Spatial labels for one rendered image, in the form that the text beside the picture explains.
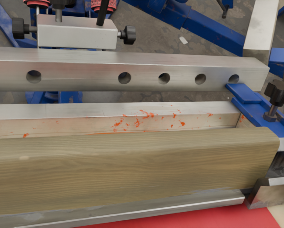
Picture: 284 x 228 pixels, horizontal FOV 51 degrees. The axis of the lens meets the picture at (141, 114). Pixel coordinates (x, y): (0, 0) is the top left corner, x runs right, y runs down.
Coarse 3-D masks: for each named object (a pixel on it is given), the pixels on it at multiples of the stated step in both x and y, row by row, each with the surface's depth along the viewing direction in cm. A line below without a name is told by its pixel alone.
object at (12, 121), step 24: (0, 120) 38; (24, 120) 39; (48, 120) 40; (72, 120) 41; (96, 120) 42; (120, 120) 43; (144, 120) 44; (168, 120) 46; (192, 120) 47; (216, 120) 48; (240, 120) 49
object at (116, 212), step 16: (208, 192) 32; (224, 192) 32; (240, 192) 32; (80, 208) 27; (96, 208) 28; (112, 208) 28; (128, 208) 28; (144, 208) 29; (160, 208) 29; (176, 208) 29; (192, 208) 30; (208, 208) 31; (0, 224) 25; (16, 224) 25; (32, 224) 25; (48, 224) 26; (64, 224) 26; (80, 224) 27
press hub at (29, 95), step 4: (44, 48) 124; (48, 48) 122; (28, 92) 162; (32, 92) 163; (48, 92) 154; (52, 92) 154; (56, 92) 154; (80, 92) 171; (28, 96) 161; (32, 96) 162; (44, 96) 154; (48, 96) 154; (52, 96) 155; (56, 96) 155; (80, 96) 170; (28, 100) 160; (44, 100) 158; (48, 100) 156; (52, 100) 156; (56, 100) 156
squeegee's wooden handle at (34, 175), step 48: (0, 144) 24; (48, 144) 24; (96, 144) 25; (144, 144) 26; (192, 144) 28; (240, 144) 29; (0, 192) 24; (48, 192) 25; (96, 192) 27; (144, 192) 29; (192, 192) 31
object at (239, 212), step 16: (224, 208) 36; (240, 208) 36; (112, 224) 31; (128, 224) 32; (144, 224) 32; (160, 224) 32; (176, 224) 32; (192, 224) 33; (208, 224) 33; (224, 224) 34; (240, 224) 34; (256, 224) 34; (272, 224) 35
